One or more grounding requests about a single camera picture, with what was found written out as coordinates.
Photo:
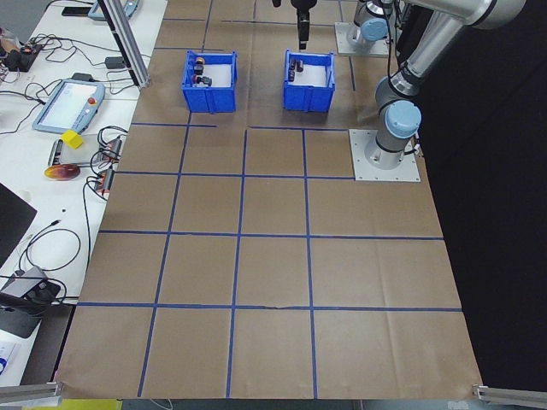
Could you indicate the blue plastic storage bin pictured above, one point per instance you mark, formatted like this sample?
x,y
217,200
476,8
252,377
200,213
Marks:
x,y
307,100
209,102

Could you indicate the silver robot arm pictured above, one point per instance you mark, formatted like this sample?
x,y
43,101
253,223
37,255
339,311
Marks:
x,y
372,29
431,38

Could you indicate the black electronics box red parts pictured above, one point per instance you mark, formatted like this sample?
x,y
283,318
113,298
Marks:
x,y
23,57

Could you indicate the black power adapter box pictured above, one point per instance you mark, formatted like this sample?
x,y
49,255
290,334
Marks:
x,y
21,282

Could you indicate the light blue teach pendant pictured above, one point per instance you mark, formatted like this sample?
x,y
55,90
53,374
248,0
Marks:
x,y
68,107
128,7

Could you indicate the black power adapter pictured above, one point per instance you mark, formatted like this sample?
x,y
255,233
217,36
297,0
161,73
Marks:
x,y
114,63
83,77

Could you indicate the black smartphone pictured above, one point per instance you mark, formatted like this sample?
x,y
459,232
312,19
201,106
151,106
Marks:
x,y
77,11

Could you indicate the yellow block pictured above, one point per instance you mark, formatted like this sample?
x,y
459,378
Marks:
x,y
71,139

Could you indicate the silver black flat device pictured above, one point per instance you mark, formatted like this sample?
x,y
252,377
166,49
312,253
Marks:
x,y
55,154

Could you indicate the dark red ball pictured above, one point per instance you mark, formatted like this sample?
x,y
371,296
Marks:
x,y
62,172

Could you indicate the white desk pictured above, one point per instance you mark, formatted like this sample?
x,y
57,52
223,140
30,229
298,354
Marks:
x,y
42,200

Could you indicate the black laptop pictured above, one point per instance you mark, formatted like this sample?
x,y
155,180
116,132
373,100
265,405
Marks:
x,y
13,222

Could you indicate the aluminium profile bar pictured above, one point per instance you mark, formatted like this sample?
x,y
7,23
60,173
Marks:
x,y
510,395
30,390

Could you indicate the yellow sheet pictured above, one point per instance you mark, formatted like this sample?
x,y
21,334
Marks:
x,y
85,404

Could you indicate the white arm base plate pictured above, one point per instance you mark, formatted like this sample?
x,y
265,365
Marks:
x,y
344,42
363,171

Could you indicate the yellow push button switch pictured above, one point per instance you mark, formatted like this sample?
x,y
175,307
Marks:
x,y
198,61

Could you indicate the aluminium profile post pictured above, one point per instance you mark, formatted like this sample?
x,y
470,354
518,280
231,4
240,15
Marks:
x,y
126,47

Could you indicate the black frame cover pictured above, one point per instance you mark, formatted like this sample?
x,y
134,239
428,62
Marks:
x,y
491,213

